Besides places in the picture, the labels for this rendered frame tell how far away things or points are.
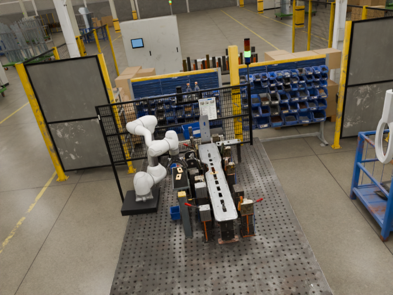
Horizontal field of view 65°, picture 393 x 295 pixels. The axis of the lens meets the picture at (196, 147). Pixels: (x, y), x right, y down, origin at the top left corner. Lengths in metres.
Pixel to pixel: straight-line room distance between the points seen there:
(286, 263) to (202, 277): 0.66
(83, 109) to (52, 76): 0.63
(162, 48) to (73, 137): 4.97
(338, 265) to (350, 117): 2.68
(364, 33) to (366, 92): 0.92
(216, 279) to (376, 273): 1.75
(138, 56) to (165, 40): 0.93
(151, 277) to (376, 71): 4.33
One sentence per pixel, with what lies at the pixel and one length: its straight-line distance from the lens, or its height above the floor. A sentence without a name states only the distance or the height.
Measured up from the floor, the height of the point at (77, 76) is 1.71.
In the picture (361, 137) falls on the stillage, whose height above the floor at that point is 0.90.
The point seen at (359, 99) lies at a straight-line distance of 5.52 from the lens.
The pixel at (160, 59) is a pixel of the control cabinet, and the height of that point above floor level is 0.89.
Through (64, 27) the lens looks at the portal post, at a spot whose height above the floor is 2.26.
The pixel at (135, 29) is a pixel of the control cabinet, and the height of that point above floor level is 1.80.
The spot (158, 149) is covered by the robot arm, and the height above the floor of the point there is 1.55.
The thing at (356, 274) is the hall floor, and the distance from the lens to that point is 3.63.
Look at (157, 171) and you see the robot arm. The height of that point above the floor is 1.00.
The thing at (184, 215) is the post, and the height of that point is 0.96.
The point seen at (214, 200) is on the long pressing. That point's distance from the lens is 2.75.
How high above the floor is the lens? 2.67
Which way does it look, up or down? 27 degrees down
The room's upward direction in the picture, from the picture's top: 8 degrees counter-clockwise
